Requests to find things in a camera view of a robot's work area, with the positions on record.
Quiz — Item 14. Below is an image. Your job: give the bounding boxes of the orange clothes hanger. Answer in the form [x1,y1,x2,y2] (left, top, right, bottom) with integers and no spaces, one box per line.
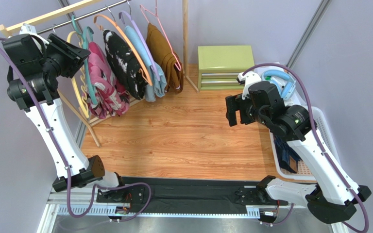
[92,6,153,86]

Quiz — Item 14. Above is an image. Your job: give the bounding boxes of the white plastic basket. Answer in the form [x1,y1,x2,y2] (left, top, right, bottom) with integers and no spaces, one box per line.
[270,106,340,183]

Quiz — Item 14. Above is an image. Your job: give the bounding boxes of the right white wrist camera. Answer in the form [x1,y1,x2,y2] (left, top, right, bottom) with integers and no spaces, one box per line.
[237,71,262,100]

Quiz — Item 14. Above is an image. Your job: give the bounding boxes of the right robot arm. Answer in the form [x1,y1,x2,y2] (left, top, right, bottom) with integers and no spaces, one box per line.
[225,81,371,224]

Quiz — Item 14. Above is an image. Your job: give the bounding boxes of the pink wire hanger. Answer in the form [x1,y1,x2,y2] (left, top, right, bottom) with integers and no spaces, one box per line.
[139,0,182,71]

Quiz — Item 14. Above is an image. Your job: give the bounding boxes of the yellow clothes hanger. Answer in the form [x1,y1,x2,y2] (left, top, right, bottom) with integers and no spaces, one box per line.
[66,30,90,122]

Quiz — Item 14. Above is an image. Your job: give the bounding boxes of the pink camouflage trousers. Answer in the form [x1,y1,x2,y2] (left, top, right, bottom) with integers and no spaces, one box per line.
[87,42,130,119]

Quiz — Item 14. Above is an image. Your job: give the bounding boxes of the wooden clothes rack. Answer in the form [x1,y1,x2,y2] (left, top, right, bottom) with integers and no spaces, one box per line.
[0,0,200,148]

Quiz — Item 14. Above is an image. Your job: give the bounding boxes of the light blue trousers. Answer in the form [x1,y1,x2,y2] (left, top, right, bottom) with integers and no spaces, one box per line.
[124,26,167,102]

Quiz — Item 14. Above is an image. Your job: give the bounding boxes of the light blue headphones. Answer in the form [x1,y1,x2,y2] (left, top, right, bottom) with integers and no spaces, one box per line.
[261,69,296,100]

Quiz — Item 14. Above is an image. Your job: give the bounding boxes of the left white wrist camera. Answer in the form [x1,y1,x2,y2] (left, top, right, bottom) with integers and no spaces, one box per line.
[19,23,49,45]

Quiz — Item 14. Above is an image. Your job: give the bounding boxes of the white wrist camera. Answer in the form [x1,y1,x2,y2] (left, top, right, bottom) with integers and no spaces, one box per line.
[19,23,49,45]
[237,71,262,100]

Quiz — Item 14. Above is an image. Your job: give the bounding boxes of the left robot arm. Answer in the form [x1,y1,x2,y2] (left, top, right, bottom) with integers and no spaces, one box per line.
[2,34,123,192]

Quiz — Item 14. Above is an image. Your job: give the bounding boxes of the brown trousers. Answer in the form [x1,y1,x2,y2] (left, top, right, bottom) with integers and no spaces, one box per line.
[146,23,184,93]

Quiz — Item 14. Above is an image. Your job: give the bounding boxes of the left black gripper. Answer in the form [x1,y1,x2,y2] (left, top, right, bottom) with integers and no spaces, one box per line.
[39,33,92,79]

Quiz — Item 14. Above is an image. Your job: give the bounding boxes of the teal clothes hanger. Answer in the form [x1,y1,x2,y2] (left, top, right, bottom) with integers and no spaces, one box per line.
[71,15,99,106]

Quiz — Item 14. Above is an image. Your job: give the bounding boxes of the green drawer cabinet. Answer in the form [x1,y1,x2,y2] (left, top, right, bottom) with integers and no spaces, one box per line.
[198,45,255,90]

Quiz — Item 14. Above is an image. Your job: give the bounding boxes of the purple clothes hanger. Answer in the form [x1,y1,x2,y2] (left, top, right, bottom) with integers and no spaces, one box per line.
[119,0,161,81]

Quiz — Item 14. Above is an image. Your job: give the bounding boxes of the dark blue denim trousers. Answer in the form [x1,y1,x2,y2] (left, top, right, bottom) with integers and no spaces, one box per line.
[273,135,301,173]

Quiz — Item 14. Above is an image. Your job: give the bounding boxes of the black white speckled trousers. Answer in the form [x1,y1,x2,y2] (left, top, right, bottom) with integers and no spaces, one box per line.
[103,30,147,100]

